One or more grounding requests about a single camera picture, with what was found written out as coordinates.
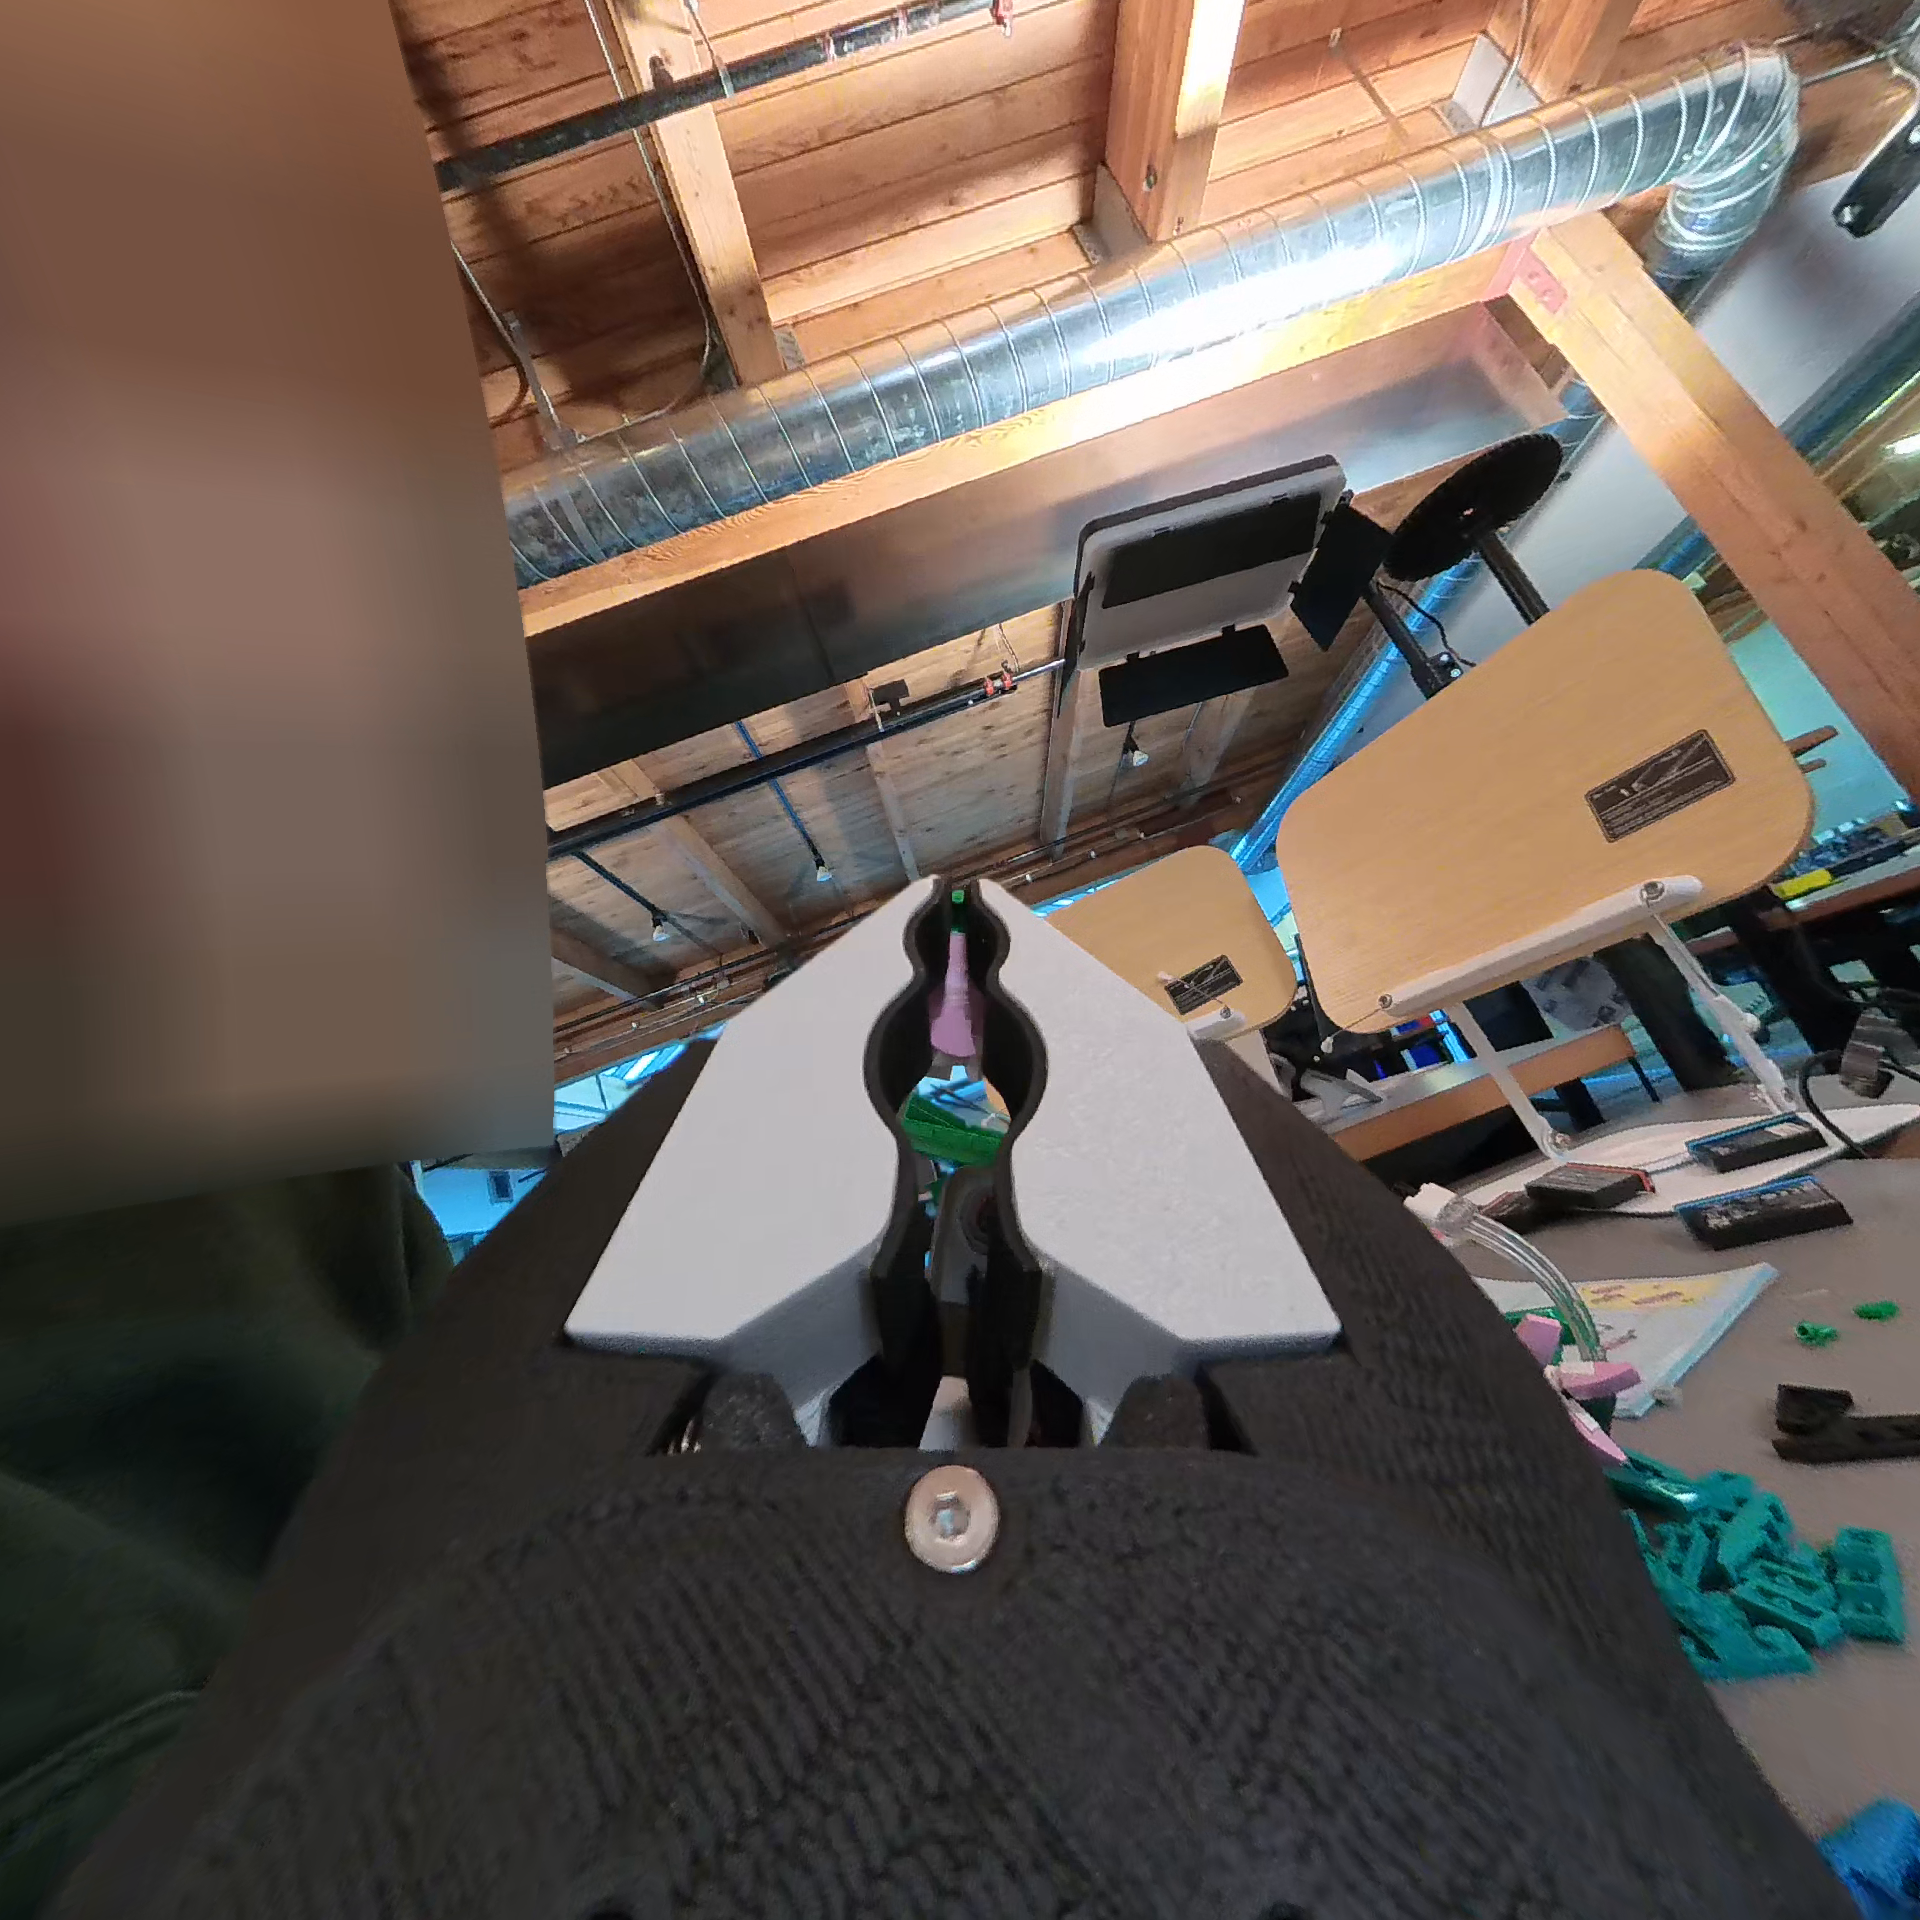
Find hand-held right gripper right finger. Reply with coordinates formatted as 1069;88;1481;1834
972;877;1342;1445

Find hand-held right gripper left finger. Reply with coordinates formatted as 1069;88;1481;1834
565;876;962;1445

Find pink lego assembly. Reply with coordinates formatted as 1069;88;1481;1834
925;887;987;1073

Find pink lego pieces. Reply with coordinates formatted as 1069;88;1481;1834
1511;1307;1632;1466

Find lego instruction booklet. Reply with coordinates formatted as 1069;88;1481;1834
1475;1259;1781;1422

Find pile of teal lego bricks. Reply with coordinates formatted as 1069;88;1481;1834
1603;1445;1908;1682

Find pile of blue lego bricks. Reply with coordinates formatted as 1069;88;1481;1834
1818;1795;1920;1920

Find clear plastic tube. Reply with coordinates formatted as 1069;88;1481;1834
1424;1184;1601;1355

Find large wooden chair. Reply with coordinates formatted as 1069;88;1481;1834
1273;570;1820;1160

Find white framed mounted panel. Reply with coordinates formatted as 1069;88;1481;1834
1056;454;1393;731

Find person in green hoodie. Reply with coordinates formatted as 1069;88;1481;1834
0;1162;456;1920

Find black round disc on pole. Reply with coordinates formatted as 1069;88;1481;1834
1356;433;1561;692

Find black ceiling pipe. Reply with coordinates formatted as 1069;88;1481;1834
434;29;932;197

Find black cable with plug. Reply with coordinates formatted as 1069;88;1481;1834
1796;1007;1920;1160

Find silver spiral air duct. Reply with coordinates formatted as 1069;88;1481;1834
501;44;1802;594

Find black bracket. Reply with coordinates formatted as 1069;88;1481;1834
1831;124;1920;235

